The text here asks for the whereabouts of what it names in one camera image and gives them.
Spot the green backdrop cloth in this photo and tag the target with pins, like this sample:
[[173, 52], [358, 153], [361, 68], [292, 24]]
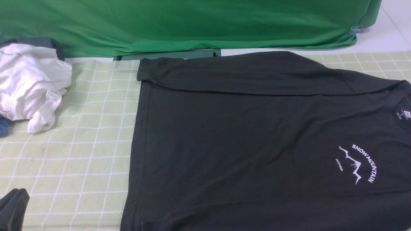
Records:
[[109, 28]]

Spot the blue garment piece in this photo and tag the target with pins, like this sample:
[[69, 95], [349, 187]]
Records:
[[4, 126]]

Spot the white crumpled garment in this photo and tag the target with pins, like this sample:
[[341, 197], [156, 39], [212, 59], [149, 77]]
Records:
[[32, 84]]

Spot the dark green metal base bar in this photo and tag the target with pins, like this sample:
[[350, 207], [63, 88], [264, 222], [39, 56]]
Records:
[[200, 53]]

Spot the light green checkered table mat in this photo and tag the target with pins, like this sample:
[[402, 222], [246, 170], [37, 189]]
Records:
[[77, 174]]

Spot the blue binder clip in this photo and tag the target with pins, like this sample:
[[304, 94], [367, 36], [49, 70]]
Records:
[[355, 30]]

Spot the dark gray long-sleeved shirt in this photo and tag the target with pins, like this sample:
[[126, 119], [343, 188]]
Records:
[[269, 141]]

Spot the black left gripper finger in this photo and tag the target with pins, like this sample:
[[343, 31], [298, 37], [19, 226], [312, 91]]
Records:
[[12, 209]]

